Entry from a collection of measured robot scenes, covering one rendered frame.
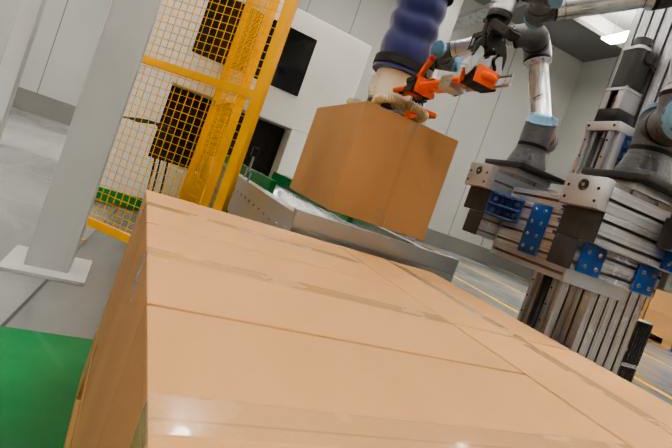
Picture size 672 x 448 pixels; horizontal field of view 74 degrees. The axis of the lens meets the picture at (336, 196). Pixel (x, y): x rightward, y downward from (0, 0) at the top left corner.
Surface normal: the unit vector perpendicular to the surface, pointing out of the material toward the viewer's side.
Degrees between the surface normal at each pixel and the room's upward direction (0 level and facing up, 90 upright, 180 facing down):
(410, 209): 90
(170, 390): 0
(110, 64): 90
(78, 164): 90
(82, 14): 90
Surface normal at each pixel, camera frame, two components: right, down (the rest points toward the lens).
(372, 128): 0.32, 0.14
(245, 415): 0.33, -0.94
